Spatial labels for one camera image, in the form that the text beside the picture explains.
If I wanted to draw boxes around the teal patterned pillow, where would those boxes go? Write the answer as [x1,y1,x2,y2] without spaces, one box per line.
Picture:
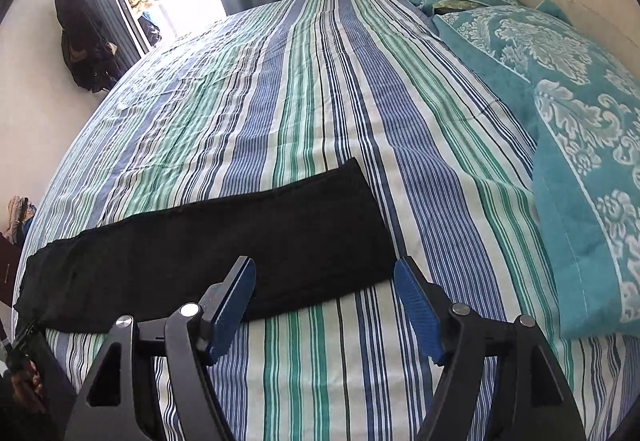
[531,80,640,339]
[432,5,640,156]

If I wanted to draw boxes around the blue grey striped curtain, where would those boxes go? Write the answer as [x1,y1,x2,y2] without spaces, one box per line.
[65,0,143,66]

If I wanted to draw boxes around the pale clothes pile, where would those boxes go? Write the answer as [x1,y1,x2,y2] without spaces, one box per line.
[2,196,38,247]

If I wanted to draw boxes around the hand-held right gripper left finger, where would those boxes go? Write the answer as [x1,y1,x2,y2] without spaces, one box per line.
[65,256,258,441]

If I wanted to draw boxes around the hanging black clothes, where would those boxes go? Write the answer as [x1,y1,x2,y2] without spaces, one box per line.
[52,0,123,94]

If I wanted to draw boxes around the person's left hand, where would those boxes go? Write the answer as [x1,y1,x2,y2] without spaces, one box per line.
[9,361,45,417]

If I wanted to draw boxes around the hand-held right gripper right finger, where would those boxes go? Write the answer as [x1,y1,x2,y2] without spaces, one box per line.
[393,257,587,441]

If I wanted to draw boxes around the striped bed sheet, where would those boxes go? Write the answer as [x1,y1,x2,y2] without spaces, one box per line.
[20,0,640,441]

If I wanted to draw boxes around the black pants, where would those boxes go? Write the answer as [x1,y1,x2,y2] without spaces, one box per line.
[12,157,396,333]

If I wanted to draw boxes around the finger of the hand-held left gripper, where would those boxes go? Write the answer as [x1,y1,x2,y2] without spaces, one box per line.
[9,320,41,363]

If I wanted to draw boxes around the laundry outside window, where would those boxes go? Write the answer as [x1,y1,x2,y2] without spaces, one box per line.
[127,0,163,46]

